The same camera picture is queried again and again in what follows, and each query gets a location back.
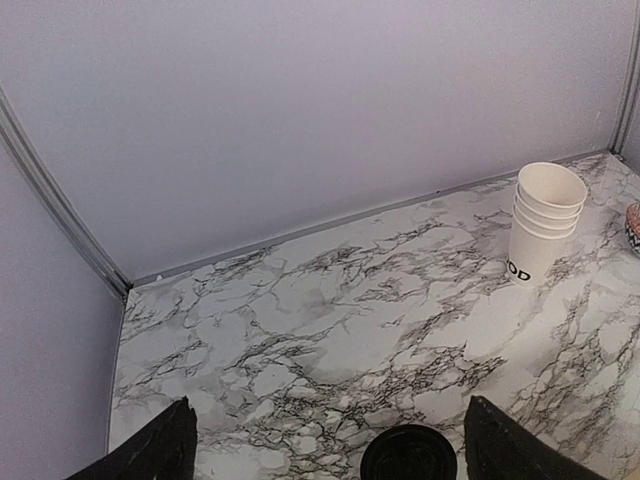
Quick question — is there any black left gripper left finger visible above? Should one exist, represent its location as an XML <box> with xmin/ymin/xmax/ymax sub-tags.
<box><xmin>68</xmin><ymin>397</ymin><xmax>197</xmax><ymax>480</ymax></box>

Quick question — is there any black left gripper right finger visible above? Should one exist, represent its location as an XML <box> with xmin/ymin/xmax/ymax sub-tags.
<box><xmin>464</xmin><ymin>396</ymin><xmax>601</xmax><ymax>480</ymax></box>

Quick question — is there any stack of black cup lids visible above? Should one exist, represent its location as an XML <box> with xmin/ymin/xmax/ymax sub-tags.
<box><xmin>359</xmin><ymin>424</ymin><xmax>458</xmax><ymax>480</ymax></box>

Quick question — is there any stack of white paper cups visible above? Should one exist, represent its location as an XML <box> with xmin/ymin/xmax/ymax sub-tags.
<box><xmin>507</xmin><ymin>162</ymin><xmax>588</xmax><ymax>287</ymax></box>

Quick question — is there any patterned red blue bowl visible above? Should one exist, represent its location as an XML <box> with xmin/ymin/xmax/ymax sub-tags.
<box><xmin>625</xmin><ymin>202</ymin><xmax>640</xmax><ymax>257</ymax></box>

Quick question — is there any right aluminium frame post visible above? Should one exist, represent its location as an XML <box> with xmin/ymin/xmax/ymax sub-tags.
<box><xmin>608</xmin><ymin>1</ymin><xmax>639</xmax><ymax>155</ymax></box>

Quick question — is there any aluminium frame post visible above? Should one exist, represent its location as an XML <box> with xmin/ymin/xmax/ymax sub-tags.
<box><xmin>608</xmin><ymin>1</ymin><xmax>639</xmax><ymax>155</ymax></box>
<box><xmin>1</xmin><ymin>90</ymin><xmax>133</xmax><ymax>304</ymax></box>

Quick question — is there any left aluminium frame post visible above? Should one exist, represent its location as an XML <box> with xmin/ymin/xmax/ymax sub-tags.
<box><xmin>1</xmin><ymin>90</ymin><xmax>133</xmax><ymax>304</ymax></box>

